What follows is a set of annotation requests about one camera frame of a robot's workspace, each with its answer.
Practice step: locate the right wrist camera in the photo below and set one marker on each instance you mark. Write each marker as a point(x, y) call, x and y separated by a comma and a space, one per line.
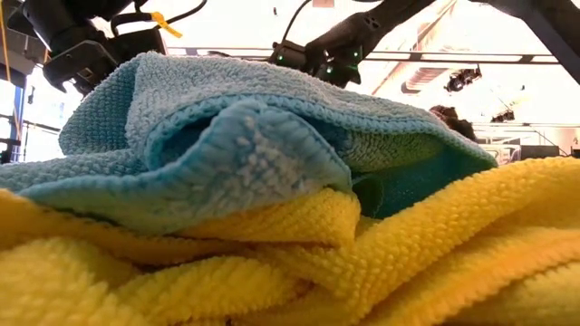
point(290, 54)

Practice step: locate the black monitor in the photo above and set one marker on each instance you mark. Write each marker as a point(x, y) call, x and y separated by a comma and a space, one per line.
point(539, 152)

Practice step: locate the light blue microfiber towel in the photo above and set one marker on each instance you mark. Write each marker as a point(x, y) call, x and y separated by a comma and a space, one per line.
point(272, 136)

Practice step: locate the yellow microfiber towel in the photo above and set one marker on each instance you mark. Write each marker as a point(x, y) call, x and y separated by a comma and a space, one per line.
point(453, 253)

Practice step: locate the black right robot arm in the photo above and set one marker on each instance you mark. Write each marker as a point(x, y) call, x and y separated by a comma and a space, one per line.
point(362, 27)

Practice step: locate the blue metal post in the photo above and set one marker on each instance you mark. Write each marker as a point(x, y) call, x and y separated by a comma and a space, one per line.
point(19, 122)

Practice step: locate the black ceiling spotlight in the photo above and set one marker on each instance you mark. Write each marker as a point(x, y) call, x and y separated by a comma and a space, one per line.
point(503, 117)
point(462, 79)

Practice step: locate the person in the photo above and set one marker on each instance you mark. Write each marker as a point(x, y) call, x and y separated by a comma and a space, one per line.
point(453, 120)

